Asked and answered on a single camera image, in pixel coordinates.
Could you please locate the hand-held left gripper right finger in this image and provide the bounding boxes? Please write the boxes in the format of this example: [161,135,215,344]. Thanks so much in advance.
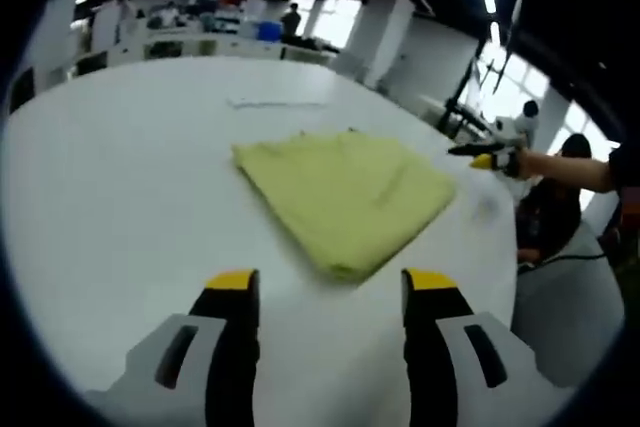
[401,267,576,427]

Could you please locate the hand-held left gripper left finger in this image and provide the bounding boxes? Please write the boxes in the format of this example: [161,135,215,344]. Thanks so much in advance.
[84,269,261,427]

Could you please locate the yellow and blue garment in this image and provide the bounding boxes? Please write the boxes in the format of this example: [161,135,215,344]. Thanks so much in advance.
[231,130,456,283]

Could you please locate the black tripod stand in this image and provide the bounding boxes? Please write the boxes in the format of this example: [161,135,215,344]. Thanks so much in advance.
[439,0,527,136]

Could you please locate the person's dark clothing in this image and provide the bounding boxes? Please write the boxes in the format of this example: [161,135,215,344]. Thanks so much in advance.
[607,140,640,194]

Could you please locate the white square pillar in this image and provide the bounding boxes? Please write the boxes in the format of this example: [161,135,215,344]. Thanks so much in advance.
[332,0,417,89]

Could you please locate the white counter cabinets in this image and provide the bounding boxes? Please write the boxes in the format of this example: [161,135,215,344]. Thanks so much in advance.
[74,29,341,69]

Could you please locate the black cabinet box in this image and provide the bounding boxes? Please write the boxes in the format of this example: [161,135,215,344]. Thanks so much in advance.
[8,68,35,101]

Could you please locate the black cable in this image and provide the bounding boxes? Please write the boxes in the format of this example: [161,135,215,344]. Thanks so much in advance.
[517,250,609,274]

